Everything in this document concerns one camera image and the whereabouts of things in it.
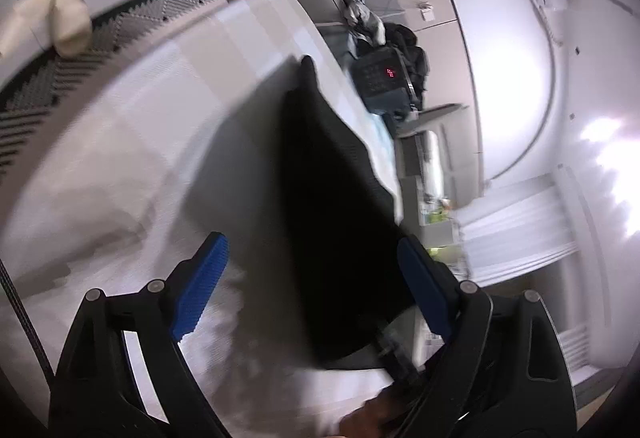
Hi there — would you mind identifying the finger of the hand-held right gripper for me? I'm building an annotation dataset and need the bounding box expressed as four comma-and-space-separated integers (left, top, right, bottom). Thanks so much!
377, 325, 418, 381

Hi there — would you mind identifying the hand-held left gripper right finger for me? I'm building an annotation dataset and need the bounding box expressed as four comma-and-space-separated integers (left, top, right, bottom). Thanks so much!
396, 235, 578, 438

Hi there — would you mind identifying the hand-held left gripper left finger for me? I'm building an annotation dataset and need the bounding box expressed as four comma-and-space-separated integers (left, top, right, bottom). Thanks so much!
47, 232, 231, 438

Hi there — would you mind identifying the black shirt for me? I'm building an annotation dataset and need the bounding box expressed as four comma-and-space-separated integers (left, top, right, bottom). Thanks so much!
277, 55, 426, 369

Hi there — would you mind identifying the person's right hand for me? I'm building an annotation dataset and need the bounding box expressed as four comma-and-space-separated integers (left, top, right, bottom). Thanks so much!
340, 390, 401, 438

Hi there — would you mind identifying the green plastic bag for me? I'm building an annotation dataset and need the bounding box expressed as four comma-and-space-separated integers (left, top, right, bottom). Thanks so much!
422, 198, 453, 226

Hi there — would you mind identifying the white curtain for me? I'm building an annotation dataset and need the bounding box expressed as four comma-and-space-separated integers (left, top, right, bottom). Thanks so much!
455, 163, 591, 289

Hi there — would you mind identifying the beige padded headboard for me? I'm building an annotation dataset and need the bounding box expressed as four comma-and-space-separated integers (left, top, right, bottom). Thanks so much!
395, 102, 483, 179

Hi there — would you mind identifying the bed with plaid sheet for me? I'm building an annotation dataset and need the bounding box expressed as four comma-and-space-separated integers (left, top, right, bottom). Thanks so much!
0, 0, 416, 438

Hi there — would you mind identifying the dark electric pressure cooker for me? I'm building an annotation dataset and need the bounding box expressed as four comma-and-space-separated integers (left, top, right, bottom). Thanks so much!
350, 45, 421, 116

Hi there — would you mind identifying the black and white striped rug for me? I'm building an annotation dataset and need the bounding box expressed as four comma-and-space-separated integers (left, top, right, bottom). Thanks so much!
0, 0, 266, 179

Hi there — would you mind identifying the beige slipper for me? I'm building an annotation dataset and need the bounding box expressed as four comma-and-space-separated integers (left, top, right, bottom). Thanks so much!
51, 0, 93, 58
0, 0, 55, 61

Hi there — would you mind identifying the black braided cable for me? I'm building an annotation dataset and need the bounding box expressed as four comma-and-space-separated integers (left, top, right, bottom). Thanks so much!
0, 262, 56, 384

